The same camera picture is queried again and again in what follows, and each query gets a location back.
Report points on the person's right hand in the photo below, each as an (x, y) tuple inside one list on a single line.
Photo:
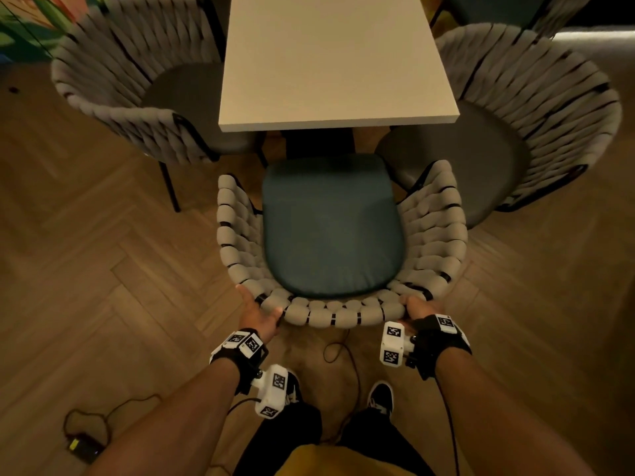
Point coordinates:
[(421, 308)]

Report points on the person's black shoe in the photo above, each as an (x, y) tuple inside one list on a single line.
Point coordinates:
[(381, 397), (294, 386)]

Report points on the black white wrist camera rig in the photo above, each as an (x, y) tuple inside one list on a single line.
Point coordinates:
[(431, 342), (243, 349)]

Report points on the grey cushion woven chair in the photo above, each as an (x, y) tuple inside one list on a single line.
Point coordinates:
[(526, 79), (129, 39)]

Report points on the white table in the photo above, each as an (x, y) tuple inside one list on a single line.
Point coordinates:
[(337, 59)]

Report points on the person's right forearm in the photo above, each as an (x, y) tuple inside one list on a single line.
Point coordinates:
[(506, 421)]

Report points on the person's yellow shirt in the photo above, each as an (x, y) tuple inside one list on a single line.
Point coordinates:
[(342, 463)]

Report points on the person's left hand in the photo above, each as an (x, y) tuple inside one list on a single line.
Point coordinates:
[(260, 322)]

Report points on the person's right black shoe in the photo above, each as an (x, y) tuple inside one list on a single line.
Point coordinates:
[(381, 397)]

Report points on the person's left black shoe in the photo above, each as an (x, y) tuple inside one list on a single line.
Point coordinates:
[(294, 386)]

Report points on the person's left forearm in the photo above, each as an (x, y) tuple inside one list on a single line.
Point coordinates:
[(173, 421)]

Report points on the teal cushion woven chair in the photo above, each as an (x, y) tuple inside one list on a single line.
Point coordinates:
[(496, 7), (332, 228)]

